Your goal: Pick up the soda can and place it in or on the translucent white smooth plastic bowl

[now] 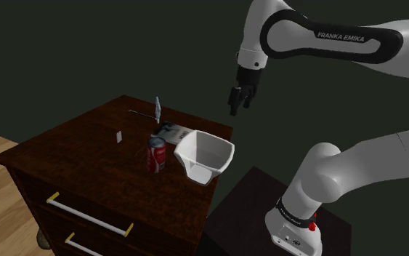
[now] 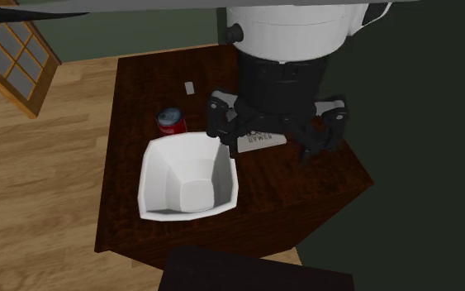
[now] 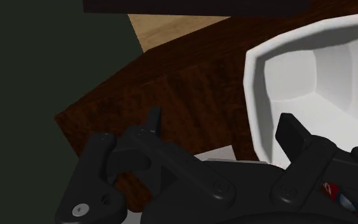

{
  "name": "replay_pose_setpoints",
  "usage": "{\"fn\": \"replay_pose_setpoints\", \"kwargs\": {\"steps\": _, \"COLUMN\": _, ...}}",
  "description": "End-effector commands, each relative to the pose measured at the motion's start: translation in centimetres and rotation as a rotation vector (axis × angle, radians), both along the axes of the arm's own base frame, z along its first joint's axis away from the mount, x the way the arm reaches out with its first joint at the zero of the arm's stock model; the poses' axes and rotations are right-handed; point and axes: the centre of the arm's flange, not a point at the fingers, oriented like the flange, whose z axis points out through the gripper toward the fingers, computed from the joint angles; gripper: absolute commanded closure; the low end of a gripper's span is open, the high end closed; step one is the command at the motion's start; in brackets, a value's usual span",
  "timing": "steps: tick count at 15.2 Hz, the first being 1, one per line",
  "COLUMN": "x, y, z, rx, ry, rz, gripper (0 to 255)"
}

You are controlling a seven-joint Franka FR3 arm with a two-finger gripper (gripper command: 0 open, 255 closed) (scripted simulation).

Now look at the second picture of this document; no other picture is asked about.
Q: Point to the red soda can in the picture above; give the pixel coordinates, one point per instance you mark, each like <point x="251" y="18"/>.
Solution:
<point x="171" y="123"/>

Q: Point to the dark wooden table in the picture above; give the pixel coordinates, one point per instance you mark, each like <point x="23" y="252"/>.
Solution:
<point x="280" y="197"/>

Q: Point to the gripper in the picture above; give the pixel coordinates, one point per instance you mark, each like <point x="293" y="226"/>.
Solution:
<point x="282" y="84"/>

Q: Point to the white angular bowl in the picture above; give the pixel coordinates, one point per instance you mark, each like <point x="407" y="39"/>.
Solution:
<point x="187" y="177"/>

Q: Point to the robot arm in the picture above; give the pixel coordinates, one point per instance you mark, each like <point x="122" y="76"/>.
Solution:
<point x="292" y="32"/>

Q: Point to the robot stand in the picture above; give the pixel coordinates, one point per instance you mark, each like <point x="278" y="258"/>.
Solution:
<point x="252" y="272"/>

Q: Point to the wooden framed glass window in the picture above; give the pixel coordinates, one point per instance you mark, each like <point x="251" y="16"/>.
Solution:
<point x="14" y="60"/>

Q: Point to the small grey block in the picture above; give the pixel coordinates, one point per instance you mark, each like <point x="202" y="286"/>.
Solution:
<point x="189" y="88"/>

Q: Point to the white book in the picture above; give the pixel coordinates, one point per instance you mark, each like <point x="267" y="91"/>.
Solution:
<point x="262" y="143"/>

